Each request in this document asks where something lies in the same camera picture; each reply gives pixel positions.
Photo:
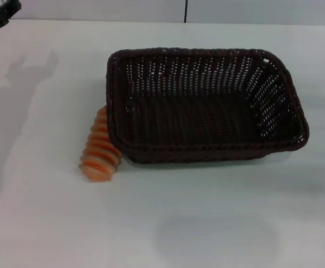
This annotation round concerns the orange striped spiral bread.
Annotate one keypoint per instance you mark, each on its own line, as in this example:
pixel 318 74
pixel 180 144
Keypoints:
pixel 99 156

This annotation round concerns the dark brown woven basket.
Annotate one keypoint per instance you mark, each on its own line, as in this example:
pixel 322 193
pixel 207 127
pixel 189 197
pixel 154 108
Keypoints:
pixel 196 123

